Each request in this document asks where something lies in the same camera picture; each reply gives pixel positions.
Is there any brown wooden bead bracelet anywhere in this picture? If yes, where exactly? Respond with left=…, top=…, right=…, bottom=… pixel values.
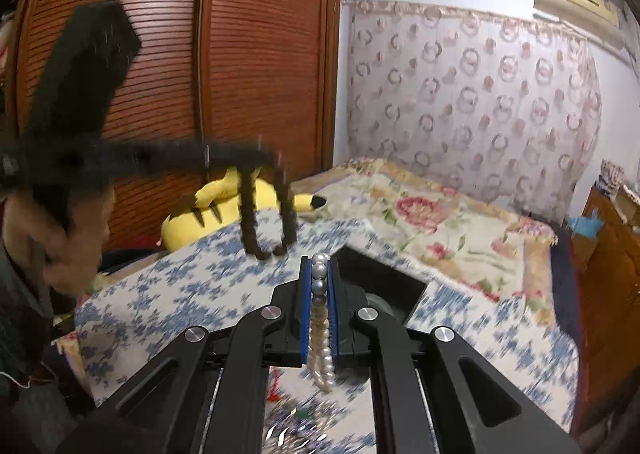
left=238, top=164, right=300, bottom=261

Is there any silver purple flower hairpin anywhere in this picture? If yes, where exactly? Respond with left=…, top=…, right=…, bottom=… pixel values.
left=262, top=396, right=347, bottom=453

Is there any white pearl necklace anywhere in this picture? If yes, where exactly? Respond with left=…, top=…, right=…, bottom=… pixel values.
left=305, top=251, right=338, bottom=394

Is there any person's left hand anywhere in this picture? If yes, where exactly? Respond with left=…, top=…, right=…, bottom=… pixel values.
left=2, top=185, right=115, bottom=297

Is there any yellow pikachu plush toy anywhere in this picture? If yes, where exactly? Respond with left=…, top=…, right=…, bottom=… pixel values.
left=160, top=168, right=326, bottom=252

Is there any green jade bangle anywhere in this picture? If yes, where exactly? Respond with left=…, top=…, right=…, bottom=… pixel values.
left=366, top=293, right=397, bottom=318

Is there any brown louvered wardrobe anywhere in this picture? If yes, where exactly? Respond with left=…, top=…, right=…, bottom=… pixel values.
left=4, top=0, right=342, bottom=253

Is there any black cardboard box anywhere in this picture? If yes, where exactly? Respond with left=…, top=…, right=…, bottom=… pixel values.
left=332, top=246, right=426, bottom=324

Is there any floral bed quilt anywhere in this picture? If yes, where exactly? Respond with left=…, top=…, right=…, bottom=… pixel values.
left=292, top=159, right=558, bottom=327

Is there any wooden side cabinet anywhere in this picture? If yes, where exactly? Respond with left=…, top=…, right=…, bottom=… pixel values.
left=572, top=188, right=639, bottom=434

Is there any blue tissue paper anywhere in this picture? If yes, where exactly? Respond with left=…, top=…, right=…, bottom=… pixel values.
left=567, top=208, right=604, bottom=240

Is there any circle patterned sheer curtain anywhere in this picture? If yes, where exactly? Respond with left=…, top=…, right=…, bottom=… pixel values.
left=347, top=0, right=602, bottom=220

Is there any wall air conditioner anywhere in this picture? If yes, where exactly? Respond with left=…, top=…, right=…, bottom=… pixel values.
left=534, top=0, right=626, bottom=49

